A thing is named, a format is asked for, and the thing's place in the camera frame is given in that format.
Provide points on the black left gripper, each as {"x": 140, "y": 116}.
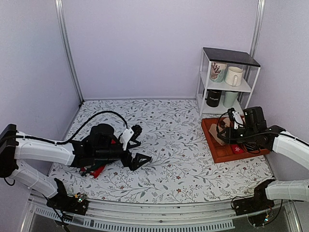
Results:
{"x": 133, "y": 164}

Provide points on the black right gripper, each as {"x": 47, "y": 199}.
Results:
{"x": 228, "y": 131}

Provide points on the tan ribbed sock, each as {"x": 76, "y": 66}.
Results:
{"x": 213, "y": 131}

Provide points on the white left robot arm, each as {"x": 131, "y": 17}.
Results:
{"x": 16, "y": 147}

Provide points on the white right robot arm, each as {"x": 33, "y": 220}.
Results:
{"x": 296, "y": 149}

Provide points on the beige patterned sock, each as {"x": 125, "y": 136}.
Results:
{"x": 225, "y": 122}

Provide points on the pale green cup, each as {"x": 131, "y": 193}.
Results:
{"x": 229, "y": 99}

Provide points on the red snowflake sock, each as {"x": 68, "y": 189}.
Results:
{"x": 236, "y": 149}

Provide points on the black mug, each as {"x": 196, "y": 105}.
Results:
{"x": 213, "y": 97}

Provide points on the orange wooden divider tray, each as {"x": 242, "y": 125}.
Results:
{"x": 222, "y": 152}

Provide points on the white metal shelf rack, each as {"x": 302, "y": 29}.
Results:
{"x": 251, "y": 69}

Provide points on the white ceramic mug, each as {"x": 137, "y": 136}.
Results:
{"x": 234, "y": 76}

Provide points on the red and green sock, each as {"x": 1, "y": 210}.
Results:
{"x": 100, "y": 149}

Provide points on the floral patterned table mat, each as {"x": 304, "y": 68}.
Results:
{"x": 181, "y": 170}

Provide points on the coral pattern mug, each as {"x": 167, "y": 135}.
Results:
{"x": 217, "y": 71}

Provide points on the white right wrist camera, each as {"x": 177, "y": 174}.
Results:
{"x": 238, "y": 122}

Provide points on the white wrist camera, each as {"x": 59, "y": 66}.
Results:
{"x": 238, "y": 122}
{"x": 125, "y": 137}

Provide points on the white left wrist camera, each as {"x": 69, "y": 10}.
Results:
{"x": 125, "y": 137}

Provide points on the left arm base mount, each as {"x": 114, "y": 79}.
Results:
{"x": 63, "y": 202}

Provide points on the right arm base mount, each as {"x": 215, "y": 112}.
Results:
{"x": 259, "y": 201}

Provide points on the aluminium front rail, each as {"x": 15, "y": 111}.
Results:
{"x": 219, "y": 216}

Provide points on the right aluminium corner post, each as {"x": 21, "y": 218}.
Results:
{"x": 257, "y": 26}

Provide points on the aluminium corner post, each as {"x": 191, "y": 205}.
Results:
{"x": 257, "y": 26}
{"x": 65, "y": 39}

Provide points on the left aluminium corner post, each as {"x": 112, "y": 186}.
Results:
{"x": 65, "y": 39}

